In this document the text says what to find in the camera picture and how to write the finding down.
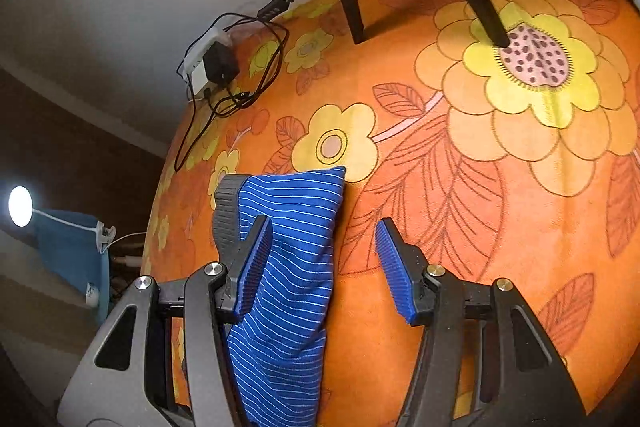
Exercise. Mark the blue striped pants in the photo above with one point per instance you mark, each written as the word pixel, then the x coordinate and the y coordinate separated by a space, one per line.
pixel 277 349

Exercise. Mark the black power adapter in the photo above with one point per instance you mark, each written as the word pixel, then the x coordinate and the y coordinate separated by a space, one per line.
pixel 220 64

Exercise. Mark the orange floral bedsheet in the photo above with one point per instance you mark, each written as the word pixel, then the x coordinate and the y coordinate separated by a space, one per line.
pixel 520 163

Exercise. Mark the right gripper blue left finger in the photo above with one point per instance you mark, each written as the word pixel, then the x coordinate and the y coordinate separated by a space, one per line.
pixel 249 265

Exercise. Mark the blue cloth with lamp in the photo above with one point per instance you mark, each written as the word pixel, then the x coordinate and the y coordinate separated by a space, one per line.
pixel 72 245

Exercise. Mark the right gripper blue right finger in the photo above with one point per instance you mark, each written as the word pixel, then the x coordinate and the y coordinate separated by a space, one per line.
pixel 403 266

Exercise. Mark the white power strip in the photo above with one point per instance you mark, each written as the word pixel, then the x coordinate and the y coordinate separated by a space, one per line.
pixel 192 67

